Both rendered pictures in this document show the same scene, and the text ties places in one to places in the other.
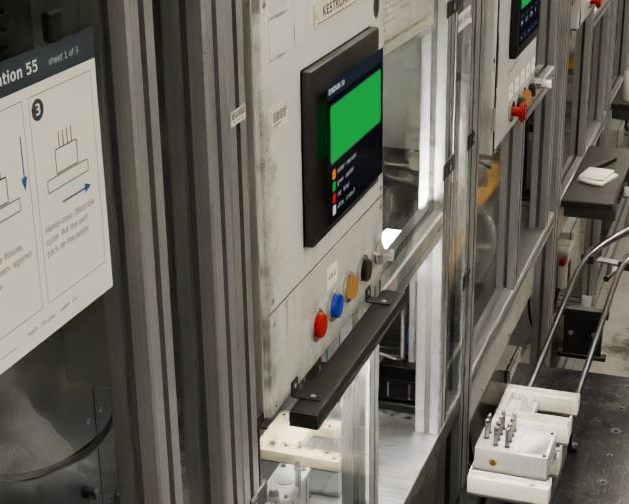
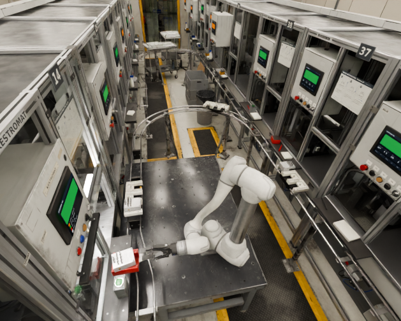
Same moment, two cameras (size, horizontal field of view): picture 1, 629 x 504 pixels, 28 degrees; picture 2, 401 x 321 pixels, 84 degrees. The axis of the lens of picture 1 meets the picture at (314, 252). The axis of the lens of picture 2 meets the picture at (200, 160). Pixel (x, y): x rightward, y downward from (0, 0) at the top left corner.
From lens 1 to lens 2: 76 cm
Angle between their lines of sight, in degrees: 33
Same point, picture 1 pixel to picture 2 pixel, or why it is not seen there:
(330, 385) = (87, 265)
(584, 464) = (145, 188)
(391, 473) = (106, 222)
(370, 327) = (93, 232)
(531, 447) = (136, 204)
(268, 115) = (39, 243)
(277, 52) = (34, 225)
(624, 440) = (152, 179)
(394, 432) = (104, 208)
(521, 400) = (130, 186)
